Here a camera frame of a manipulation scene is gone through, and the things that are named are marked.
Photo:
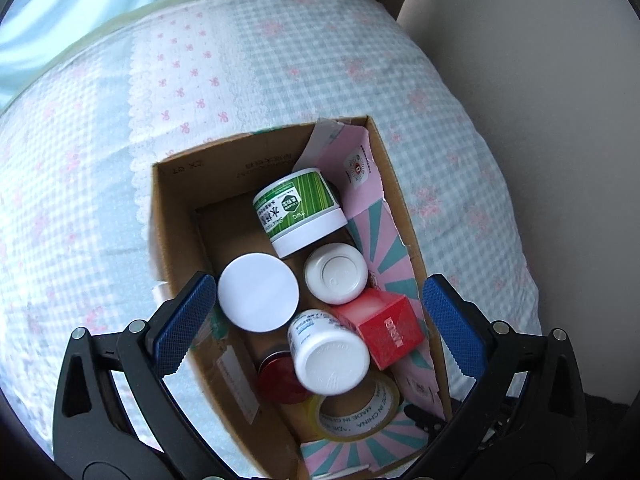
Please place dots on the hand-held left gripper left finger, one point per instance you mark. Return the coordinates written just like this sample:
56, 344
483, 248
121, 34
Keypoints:
180, 325

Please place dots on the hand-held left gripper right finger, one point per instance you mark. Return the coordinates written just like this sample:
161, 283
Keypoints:
450, 325

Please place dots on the small red carton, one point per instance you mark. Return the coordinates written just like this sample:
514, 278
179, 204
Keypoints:
390, 335

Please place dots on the red-lidded jar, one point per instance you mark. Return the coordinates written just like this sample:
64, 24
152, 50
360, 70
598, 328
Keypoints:
277, 380

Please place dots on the white bottle blue label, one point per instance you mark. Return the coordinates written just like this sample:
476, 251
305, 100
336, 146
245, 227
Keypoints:
330, 360

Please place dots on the brown cardboard box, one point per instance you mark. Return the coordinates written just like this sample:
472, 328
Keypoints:
175, 200

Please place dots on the plain white plastic bottle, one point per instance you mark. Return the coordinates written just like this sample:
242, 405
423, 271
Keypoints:
335, 272

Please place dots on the green striped jar white lid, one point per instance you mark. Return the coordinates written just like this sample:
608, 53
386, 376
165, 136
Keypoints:
295, 205

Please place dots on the white-lidded round jar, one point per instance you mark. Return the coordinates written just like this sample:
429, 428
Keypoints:
258, 292

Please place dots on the clear yellowish tape roll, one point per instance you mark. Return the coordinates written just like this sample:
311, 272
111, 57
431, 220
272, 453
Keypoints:
350, 422

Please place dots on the pink teal striped paper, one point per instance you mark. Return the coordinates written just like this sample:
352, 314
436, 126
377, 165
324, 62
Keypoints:
370, 180

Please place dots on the checked floral bedsheet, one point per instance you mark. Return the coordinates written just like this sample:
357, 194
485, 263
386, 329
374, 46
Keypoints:
250, 60

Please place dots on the light blue curtain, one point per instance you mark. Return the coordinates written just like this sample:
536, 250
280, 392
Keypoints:
75, 10

